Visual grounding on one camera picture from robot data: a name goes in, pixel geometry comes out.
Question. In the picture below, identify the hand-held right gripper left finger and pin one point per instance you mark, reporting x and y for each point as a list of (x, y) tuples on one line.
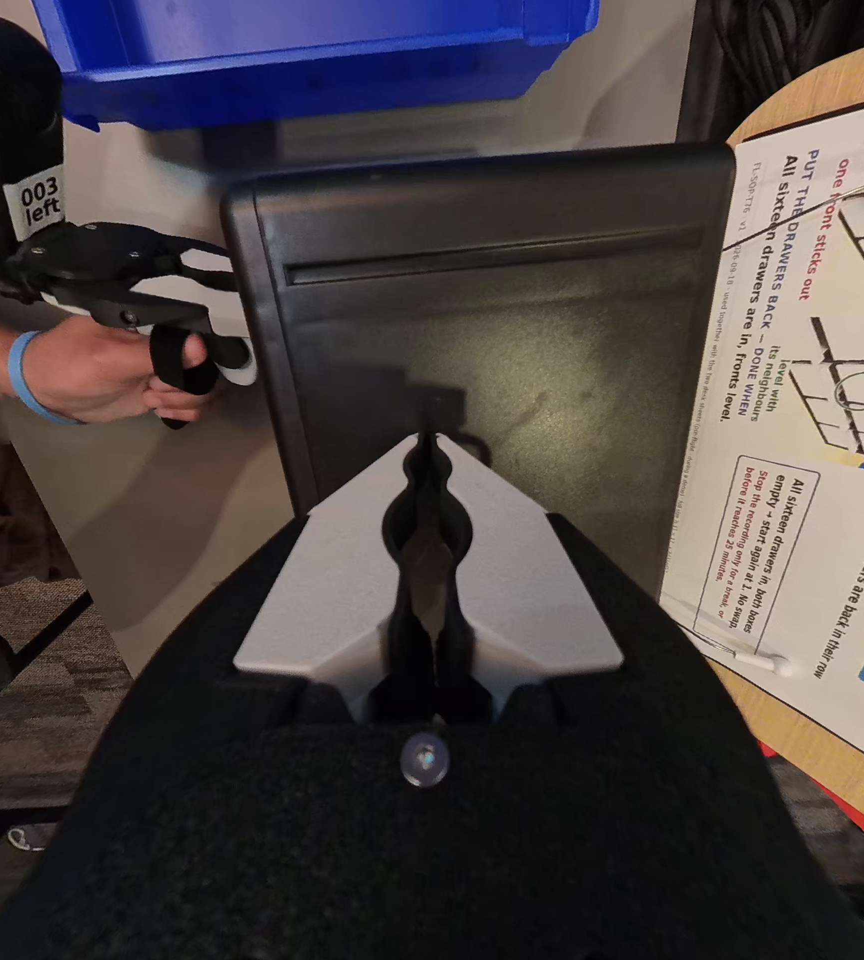
[(327, 585)]

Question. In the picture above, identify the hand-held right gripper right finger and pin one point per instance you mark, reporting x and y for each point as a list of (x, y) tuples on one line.
[(529, 585)]

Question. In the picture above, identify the black drawer cabinet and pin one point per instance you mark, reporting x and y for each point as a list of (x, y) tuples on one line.
[(514, 337)]

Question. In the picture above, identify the person's left hand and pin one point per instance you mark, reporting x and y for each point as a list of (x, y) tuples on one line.
[(86, 367)]

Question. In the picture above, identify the printed instruction sheet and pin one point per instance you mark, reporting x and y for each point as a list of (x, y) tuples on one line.
[(814, 525)]

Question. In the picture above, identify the blue plastic bin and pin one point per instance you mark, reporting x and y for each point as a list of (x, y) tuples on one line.
[(289, 45)]

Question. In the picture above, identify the round wooden board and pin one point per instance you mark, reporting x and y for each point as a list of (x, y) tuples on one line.
[(814, 742)]

